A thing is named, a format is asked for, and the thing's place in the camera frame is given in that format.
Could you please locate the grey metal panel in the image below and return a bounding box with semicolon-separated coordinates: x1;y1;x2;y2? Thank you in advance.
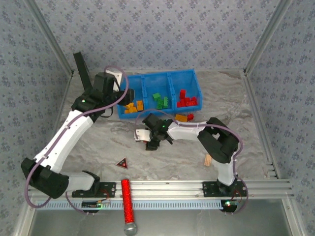
29;199;295;236

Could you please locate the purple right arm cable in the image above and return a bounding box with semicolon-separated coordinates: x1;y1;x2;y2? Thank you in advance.
135;109;250;215

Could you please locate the black foam strip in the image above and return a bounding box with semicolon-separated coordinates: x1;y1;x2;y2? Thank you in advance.
73;51;95;93

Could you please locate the light blue slotted cable duct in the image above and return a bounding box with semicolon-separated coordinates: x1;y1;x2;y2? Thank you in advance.
36;199;222;211

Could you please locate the black triangle with red light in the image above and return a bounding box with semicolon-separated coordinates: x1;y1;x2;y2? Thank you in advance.
116;158;129;170

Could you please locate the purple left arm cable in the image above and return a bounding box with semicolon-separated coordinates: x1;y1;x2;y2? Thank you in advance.
24;65;129;216

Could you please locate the red glitter microphone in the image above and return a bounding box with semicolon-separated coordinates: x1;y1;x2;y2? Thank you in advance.
121;179;138;236

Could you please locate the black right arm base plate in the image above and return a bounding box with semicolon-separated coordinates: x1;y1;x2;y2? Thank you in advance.
202;181;248;197

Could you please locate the aluminium side rail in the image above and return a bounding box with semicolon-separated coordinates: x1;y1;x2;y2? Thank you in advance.
241;71;282;179
39;72;74;180

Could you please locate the right circuit board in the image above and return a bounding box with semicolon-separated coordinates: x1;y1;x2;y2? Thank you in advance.
220;199;239;212

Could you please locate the left circuit board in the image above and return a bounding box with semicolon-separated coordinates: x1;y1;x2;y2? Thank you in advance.
82;200;111;210

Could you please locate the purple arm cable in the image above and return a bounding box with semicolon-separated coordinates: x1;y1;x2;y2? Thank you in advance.
135;109;250;215
24;65;129;216

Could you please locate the aluminium mounting rail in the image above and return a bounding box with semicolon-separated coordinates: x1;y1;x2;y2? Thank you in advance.
26;179;295;200

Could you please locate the circuit board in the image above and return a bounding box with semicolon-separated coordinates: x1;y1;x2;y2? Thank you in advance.
82;200;111;210
220;199;239;212

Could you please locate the aluminium frame post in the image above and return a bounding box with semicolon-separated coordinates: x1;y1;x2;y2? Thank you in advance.
243;0;295;76
24;0;74;75

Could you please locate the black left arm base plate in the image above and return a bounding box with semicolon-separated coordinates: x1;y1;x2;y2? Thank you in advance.
71;181;117;199

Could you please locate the blue three-compartment plastic bin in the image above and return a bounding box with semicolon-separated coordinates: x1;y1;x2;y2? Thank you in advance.
115;68;203;120

